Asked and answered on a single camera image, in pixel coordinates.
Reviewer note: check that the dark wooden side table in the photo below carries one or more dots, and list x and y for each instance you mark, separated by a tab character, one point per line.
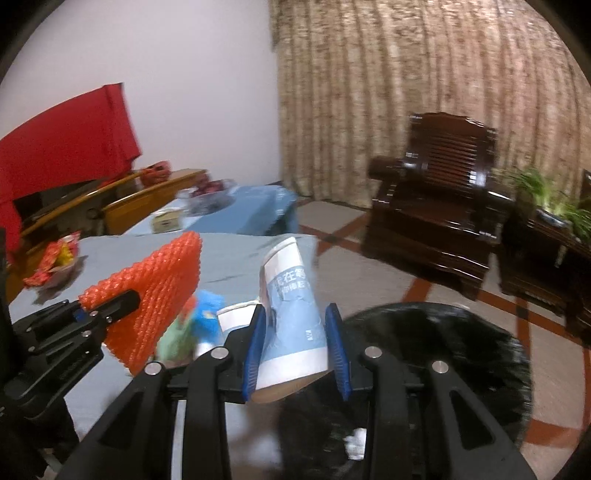
535	263

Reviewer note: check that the green potted plant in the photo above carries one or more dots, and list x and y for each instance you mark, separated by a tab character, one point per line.
549	194

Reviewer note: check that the curved wooden chair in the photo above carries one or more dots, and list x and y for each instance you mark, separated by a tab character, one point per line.
138	205
69	203

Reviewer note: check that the red and yellow snack packet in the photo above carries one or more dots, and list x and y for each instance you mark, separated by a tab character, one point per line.
53	258

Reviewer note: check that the beige patterned curtain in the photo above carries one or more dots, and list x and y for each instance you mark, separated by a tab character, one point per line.
415	69

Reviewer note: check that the blue and white paper cup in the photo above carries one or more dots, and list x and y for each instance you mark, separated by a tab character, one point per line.
291	314

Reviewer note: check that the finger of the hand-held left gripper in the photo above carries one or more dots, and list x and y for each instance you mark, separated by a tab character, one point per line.
120	304

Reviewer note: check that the dark wooden armchair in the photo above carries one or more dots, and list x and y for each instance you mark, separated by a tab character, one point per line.
434	203

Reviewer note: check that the blue plastic bag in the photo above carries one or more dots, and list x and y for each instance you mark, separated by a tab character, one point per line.
207	316

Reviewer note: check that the bin with black liner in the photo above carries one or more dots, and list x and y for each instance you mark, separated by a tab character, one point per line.
438	332

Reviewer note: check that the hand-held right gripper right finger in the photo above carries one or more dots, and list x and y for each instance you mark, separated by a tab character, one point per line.
334	350

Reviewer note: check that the red patterned bag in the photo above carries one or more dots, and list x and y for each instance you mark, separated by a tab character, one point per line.
156	173

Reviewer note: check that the blue tablecloth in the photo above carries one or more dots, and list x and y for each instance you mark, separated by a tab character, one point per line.
251	212

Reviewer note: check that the glass snack bowl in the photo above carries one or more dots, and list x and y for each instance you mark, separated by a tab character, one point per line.
69	272

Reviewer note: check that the red cloth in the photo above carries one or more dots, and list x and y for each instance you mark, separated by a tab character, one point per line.
60	147

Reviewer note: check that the orange foam fruit net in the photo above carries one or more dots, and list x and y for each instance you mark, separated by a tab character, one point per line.
157	286

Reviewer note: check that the plain white paper cup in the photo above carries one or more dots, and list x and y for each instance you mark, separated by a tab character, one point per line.
233	318

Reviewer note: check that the green crumpled plastic bag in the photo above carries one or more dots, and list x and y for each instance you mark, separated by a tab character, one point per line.
178	344

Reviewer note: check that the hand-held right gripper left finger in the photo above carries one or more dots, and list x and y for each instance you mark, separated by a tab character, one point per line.
254	353

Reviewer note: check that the white crumpled tissue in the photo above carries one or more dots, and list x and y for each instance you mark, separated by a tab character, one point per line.
355	444

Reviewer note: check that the glass fruit bowl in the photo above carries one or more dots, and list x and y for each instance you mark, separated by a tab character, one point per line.
207	203

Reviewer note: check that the tissue box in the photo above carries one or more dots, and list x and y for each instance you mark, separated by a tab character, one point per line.
167	220

